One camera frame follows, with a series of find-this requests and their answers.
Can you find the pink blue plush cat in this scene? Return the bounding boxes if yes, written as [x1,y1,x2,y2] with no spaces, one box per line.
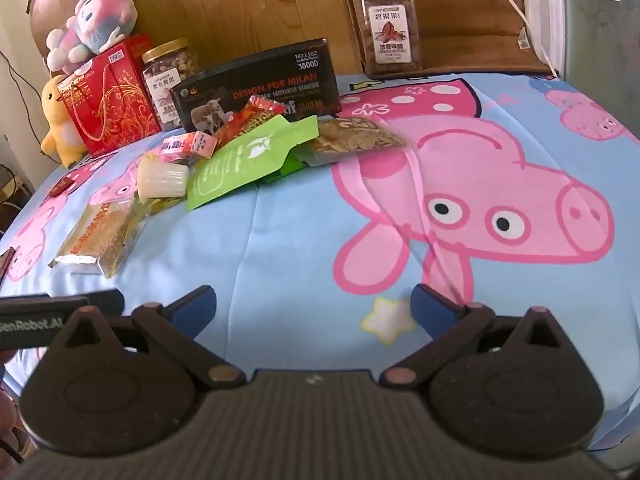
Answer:
[46,0,138,73]

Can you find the square nut jar gold lid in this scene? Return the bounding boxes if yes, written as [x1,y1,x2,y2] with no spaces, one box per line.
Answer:
[355,0,422,78]

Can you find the yellow plush duck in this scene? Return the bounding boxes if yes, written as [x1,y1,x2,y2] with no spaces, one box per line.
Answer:
[40,77,91,168]

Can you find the pink white candy box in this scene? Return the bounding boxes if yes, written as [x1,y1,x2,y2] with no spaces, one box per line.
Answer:
[159,132,195,158]
[192,131,218,158]

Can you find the red gold gift box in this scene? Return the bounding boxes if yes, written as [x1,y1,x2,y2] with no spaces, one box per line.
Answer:
[56,35,163,157]

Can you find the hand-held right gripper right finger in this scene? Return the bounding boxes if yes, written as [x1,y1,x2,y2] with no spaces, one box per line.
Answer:
[381,284,568,388]

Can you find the brown cushion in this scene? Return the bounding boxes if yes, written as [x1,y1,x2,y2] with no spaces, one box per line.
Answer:
[340,0,558,78]

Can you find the black printed box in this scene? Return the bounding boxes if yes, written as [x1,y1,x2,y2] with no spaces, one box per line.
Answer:
[170,37,343,136]

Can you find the brown sheet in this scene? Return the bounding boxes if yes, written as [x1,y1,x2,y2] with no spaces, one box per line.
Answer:
[27,0,136,61]

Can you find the pale jelly cup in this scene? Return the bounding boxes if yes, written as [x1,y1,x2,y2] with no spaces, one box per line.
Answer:
[137,154,191,200]

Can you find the cartoon pig printed blanket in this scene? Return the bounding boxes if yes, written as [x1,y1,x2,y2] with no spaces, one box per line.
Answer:
[0,72,640,461]

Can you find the light green pouch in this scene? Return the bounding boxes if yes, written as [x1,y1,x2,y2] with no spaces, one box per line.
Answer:
[186,115,319,212]

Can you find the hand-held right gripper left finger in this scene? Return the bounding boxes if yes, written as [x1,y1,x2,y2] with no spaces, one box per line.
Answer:
[62,285,246,388]

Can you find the clear seed snack packet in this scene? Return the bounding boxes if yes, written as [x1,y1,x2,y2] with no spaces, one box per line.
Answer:
[292,116,408,167]

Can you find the round nut jar gold lid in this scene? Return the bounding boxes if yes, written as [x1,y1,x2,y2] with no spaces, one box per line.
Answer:
[141,37,198,131]

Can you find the red orange snack packet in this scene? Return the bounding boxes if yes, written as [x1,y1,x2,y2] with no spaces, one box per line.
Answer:
[212,94,287,148]

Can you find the clear biscuit packet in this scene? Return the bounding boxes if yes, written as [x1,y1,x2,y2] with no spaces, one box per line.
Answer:
[48,199,146,278]

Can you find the wooden board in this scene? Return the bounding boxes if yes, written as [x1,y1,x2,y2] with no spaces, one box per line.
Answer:
[122,0,363,81]

